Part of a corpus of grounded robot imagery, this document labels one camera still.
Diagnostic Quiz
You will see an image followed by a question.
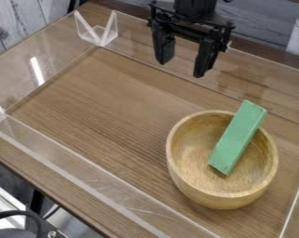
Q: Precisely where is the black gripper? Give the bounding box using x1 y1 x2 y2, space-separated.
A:
149 0 236 78

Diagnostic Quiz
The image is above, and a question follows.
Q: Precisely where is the green rectangular block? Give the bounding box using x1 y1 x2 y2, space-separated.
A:
208 100 268 176

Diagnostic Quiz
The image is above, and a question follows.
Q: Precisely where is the brown wooden bowl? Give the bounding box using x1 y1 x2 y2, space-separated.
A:
165 110 279 210

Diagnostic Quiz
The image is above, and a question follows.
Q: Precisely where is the black table leg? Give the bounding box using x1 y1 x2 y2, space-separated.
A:
29 190 44 214

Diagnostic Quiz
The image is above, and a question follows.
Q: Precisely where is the clear acrylic tray wall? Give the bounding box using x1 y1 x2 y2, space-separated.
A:
0 7 299 238

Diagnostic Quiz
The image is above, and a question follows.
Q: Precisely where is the black metal bracket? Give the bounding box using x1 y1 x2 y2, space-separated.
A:
25 216 68 238

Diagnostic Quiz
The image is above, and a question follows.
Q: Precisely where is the black cable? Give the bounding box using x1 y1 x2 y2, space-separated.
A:
0 209 46 238

